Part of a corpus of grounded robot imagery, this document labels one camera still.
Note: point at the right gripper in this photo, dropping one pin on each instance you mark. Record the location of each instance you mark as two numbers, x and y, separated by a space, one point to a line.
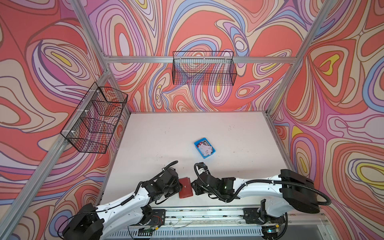
197 189

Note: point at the blue plastic tray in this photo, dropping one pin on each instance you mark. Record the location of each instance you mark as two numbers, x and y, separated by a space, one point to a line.
195 143

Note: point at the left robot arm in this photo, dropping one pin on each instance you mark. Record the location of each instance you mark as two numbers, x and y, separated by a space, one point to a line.
99 222

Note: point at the stack of cards in tray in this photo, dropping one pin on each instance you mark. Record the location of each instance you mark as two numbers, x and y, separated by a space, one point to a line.
203 142

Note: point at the black wire basket wall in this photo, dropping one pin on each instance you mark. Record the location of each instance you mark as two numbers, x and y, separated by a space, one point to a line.
100 112
206 68

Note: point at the red leather card holder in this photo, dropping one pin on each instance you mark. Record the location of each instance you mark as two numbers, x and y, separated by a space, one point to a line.
187 190

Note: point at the black wire basket back wall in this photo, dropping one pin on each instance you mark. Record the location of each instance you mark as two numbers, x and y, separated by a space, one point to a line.
206 68

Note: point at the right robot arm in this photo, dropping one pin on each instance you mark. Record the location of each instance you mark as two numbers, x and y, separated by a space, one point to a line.
280 194

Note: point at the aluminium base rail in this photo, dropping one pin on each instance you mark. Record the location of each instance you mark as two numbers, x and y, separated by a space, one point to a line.
227 223

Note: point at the black wire basket left wall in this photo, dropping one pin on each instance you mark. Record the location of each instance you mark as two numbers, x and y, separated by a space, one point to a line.
100 112

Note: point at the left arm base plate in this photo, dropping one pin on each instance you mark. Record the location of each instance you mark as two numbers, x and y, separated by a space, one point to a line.
153 218

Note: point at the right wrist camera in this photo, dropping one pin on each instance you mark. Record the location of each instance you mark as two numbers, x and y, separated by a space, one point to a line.
202 168

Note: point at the white VIP card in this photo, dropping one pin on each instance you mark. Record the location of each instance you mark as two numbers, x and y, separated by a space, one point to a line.
206 150

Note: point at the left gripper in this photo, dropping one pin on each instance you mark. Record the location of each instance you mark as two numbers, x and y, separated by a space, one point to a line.
178 185

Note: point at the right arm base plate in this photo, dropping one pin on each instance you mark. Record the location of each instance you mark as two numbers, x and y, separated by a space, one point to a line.
260 217

